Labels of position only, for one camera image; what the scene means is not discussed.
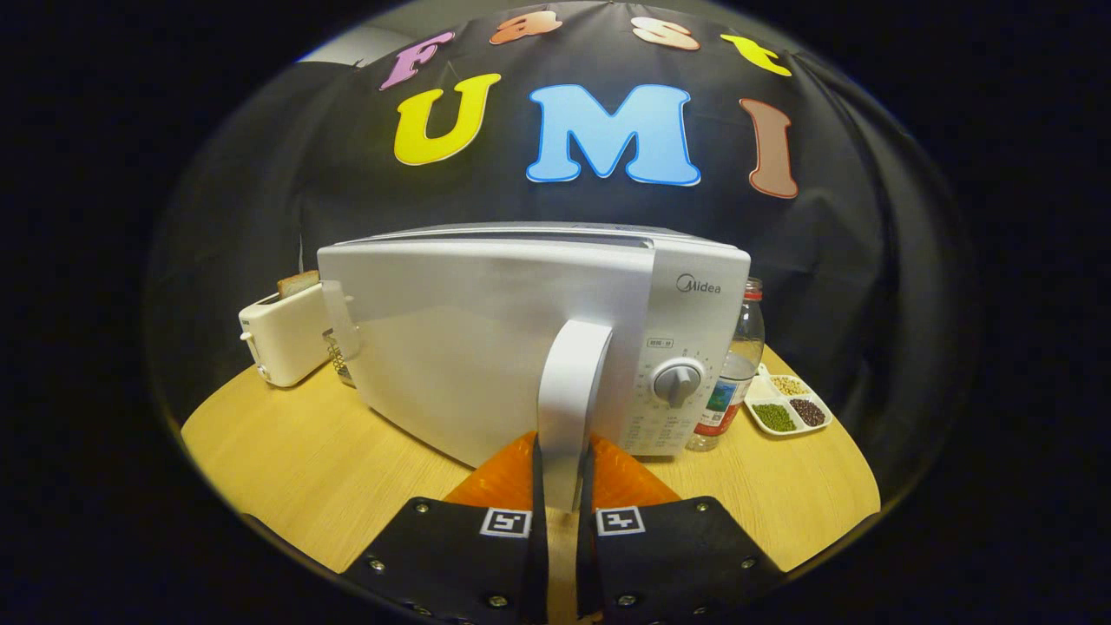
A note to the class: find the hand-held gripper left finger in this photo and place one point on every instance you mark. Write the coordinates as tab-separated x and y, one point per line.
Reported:
539	538

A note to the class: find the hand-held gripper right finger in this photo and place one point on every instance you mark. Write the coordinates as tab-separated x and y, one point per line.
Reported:
584	555

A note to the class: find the black backdrop cloth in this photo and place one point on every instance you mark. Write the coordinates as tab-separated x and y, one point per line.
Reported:
260	217

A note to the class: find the clear plastic water bottle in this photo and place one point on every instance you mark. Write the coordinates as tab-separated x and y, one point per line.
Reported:
738	373

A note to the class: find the toast slice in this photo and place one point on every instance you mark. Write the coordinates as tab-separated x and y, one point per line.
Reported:
298	283

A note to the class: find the white microwave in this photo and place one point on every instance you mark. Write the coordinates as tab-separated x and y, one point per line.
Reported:
451	347

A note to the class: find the white toaster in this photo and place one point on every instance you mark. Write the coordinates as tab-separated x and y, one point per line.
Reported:
286	338

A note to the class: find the white divided bean dish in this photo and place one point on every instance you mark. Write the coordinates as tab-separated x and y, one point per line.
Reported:
785	408

